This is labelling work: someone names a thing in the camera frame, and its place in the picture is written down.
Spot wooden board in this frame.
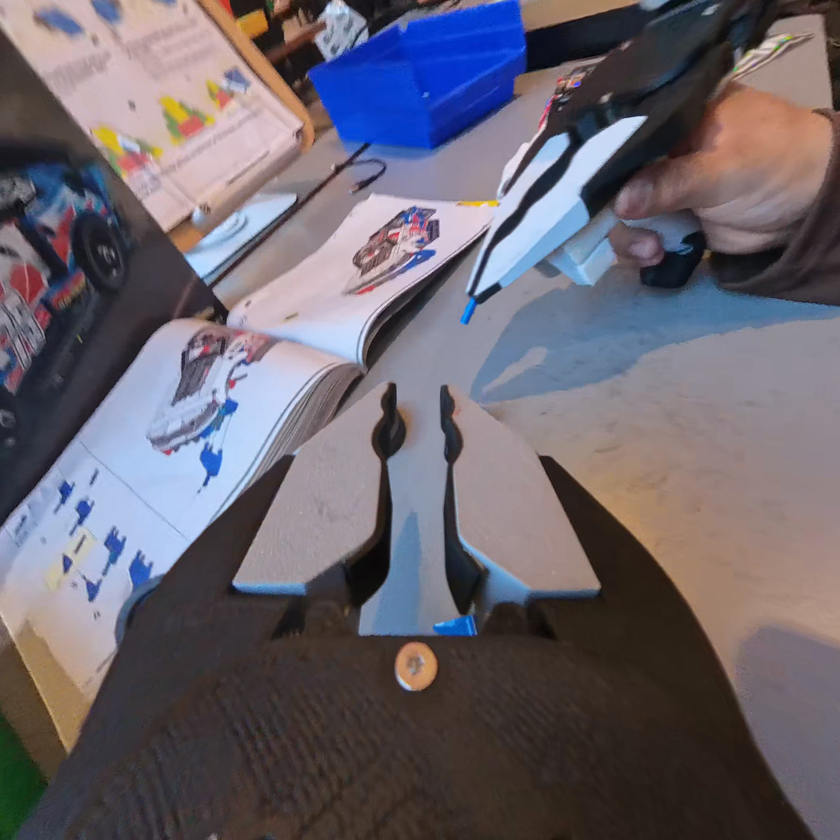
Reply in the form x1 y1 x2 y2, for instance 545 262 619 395
197 0 317 153

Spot printed instruction board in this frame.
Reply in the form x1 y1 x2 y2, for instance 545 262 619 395
0 0 306 231

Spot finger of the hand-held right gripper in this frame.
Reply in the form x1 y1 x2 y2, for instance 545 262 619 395
486 128 578 257
466 115 651 303

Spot black cable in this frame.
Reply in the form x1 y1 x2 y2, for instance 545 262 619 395
213 141 389 284

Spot open instruction booklet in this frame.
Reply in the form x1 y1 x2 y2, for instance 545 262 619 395
0 193 496 742

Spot blue storage bin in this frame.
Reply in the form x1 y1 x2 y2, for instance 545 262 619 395
308 0 529 151

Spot person's right hand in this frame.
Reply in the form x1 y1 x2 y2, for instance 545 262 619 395
609 84 829 269

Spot sticker sheet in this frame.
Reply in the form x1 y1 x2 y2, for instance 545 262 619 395
731 33 815 73

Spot toy car model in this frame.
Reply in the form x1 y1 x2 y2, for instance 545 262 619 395
535 60 599 132

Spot black car picture box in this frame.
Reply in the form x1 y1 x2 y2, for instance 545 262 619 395
0 29 227 526

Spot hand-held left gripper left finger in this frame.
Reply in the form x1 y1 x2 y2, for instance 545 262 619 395
231 382 408 608

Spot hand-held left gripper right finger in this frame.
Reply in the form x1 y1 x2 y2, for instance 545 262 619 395
438 384 603 614

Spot grey desk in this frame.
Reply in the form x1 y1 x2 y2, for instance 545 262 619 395
0 13 840 840

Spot green storage bin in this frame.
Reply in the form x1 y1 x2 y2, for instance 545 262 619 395
0 712 50 840

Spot printed white bag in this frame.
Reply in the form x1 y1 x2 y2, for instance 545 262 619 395
314 0 370 61

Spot person's right forearm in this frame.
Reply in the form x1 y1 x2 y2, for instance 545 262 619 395
709 105 840 307

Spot white stand base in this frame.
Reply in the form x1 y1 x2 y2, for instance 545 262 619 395
187 193 299 283

